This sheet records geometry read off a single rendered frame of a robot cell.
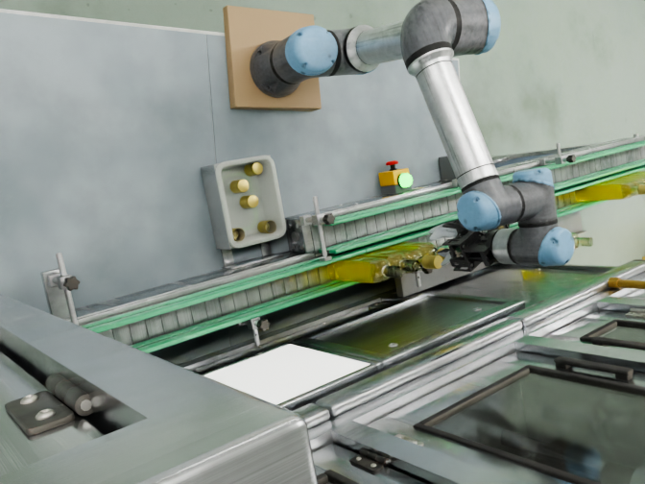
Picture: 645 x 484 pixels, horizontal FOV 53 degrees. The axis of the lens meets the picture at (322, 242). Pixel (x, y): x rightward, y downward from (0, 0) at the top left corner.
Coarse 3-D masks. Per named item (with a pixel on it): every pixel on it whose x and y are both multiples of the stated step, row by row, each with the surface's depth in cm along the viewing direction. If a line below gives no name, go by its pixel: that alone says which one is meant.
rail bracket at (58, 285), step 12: (60, 264) 130; (48, 276) 136; (60, 276) 130; (72, 276) 128; (48, 288) 138; (60, 288) 130; (72, 288) 126; (48, 300) 138; (60, 300) 139; (72, 300) 131; (60, 312) 140; (72, 312) 131
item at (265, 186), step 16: (240, 160) 167; (256, 160) 170; (272, 160) 172; (224, 176) 172; (240, 176) 175; (256, 176) 178; (272, 176) 173; (224, 192) 164; (256, 192) 178; (272, 192) 175; (224, 208) 164; (240, 208) 175; (256, 208) 178; (272, 208) 176; (240, 224) 175; (256, 224) 178; (256, 240) 170
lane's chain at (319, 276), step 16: (416, 240) 198; (320, 256) 177; (304, 272) 174; (320, 272) 177; (256, 288) 165; (272, 288) 168; (288, 288) 171; (304, 288) 174; (192, 304) 155; (208, 304) 158; (224, 304) 160; (240, 304) 163; (256, 304) 165; (160, 320) 150; (176, 320) 153; (192, 320) 155; (208, 320) 158; (112, 336) 144; (128, 336) 146; (144, 336) 148
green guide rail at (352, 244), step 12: (612, 168) 255; (624, 168) 250; (576, 180) 236; (588, 180) 236; (444, 216) 201; (456, 216) 196; (396, 228) 191; (408, 228) 187; (420, 228) 187; (360, 240) 181; (372, 240) 177; (336, 252) 169
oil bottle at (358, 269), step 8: (360, 256) 173; (328, 264) 177; (336, 264) 174; (344, 264) 171; (352, 264) 168; (360, 264) 166; (368, 264) 163; (376, 264) 162; (384, 264) 162; (328, 272) 178; (336, 272) 175; (344, 272) 172; (352, 272) 169; (360, 272) 166; (368, 272) 164; (376, 272) 162; (352, 280) 170; (360, 280) 167; (368, 280) 165; (376, 280) 162
